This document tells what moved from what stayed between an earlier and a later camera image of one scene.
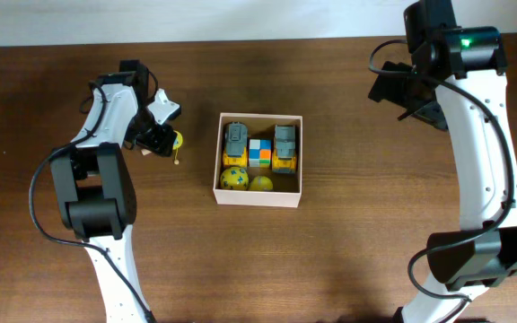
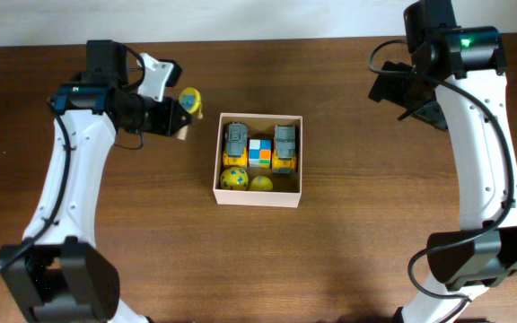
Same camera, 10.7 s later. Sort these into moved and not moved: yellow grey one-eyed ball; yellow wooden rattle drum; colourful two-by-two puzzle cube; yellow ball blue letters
Moved: yellow wooden rattle drum
Not moved: yellow grey one-eyed ball; colourful two-by-two puzzle cube; yellow ball blue letters
